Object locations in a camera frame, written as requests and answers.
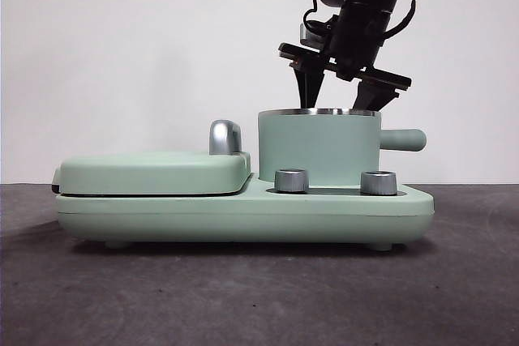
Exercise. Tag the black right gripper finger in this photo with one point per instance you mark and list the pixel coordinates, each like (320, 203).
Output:
(308, 86)
(373, 96)

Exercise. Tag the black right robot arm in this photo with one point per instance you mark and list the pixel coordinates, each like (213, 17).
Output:
(365, 18)

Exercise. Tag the silver control knob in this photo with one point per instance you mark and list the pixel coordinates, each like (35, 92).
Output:
(290, 180)
(377, 183)

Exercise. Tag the mint green breakfast machine base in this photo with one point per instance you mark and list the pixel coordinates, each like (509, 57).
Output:
(243, 220)

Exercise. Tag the mint green griddle cover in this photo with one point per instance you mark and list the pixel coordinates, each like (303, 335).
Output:
(150, 173)

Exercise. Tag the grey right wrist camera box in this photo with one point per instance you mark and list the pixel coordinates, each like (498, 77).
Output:
(304, 34)

